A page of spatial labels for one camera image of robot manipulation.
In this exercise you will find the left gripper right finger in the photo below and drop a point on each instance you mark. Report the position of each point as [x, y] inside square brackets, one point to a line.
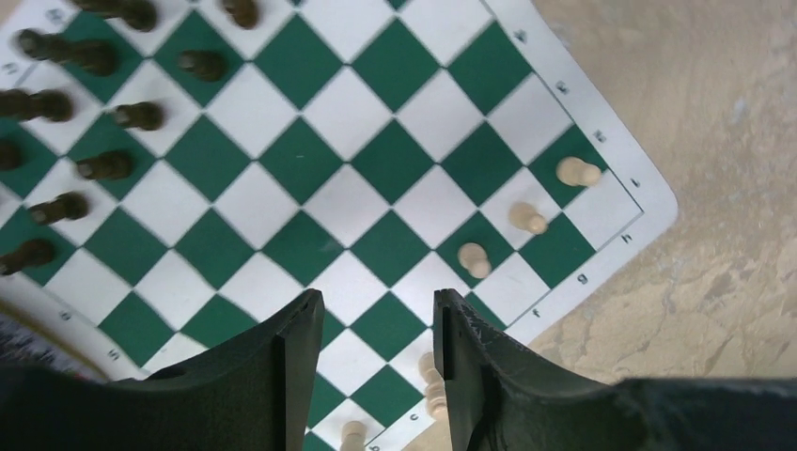
[501, 395]

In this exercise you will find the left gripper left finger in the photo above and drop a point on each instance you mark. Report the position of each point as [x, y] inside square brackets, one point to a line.
[252, 392]

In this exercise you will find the white pawn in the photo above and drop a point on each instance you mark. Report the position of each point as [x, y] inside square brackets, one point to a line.
[525, 216]
[353, 436]
[473, 258]
[436, 404]
[576, 172]

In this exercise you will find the gold tin with pieces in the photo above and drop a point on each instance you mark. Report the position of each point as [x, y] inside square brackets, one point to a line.
[23, 342]

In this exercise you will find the green white chess board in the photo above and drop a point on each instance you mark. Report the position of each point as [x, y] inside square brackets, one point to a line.
[348, 146]

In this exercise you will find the dark chess piece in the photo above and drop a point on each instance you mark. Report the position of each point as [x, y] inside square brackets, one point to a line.
[95, 56]
[140, 15]
[32, 253]
[11, 156]

